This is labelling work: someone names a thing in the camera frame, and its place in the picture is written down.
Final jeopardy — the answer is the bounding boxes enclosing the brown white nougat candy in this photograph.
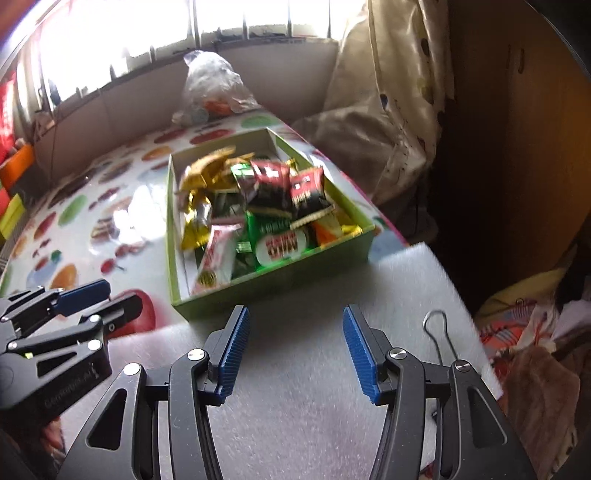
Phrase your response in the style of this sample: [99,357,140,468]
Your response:
[191,223,243,295]

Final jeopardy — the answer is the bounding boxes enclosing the yellow peanut crisp packet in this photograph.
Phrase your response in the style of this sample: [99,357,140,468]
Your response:
[178,146,235,191]
[211,152,254,191]

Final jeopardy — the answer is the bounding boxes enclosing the long gold snack bar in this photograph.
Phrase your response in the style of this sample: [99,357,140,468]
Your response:
[180,190,212,251]

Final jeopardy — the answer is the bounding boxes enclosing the person's left hand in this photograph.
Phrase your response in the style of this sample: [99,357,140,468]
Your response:
[41,417,66,456]

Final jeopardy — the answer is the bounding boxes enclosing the yellow green box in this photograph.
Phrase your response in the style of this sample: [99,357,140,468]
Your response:
[0,194,26,241]

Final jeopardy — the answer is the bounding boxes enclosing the orange box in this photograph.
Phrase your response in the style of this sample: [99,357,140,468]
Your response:
[0,144,35,190]

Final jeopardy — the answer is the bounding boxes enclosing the green white cardboard box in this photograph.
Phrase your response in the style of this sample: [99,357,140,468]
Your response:
[166,128,376,320]

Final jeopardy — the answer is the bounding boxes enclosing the green Milo packet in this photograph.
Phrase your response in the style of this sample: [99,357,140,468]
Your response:
[246,213,308,267]

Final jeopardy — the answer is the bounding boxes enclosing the red candy packet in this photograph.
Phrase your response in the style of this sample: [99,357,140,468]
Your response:
[290,167,335,230]
[247,160,293,218]

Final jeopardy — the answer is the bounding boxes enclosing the red snack bag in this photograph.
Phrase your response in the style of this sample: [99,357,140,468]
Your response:
[0,75,15,160]

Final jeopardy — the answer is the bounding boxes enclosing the orange yellow snack packet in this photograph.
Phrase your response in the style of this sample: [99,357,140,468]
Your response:
[311,209,363,246]

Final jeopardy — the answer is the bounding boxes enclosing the clear plastic bag with items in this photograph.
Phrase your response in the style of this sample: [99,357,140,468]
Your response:
[171,50,260,127]

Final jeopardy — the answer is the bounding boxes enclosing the beige patterned curtain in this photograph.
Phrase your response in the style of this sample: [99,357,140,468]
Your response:
[294,1,454,243]

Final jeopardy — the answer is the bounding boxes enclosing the metal binder clip wire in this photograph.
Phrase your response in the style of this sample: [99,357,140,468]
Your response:
[421,309,459,368]

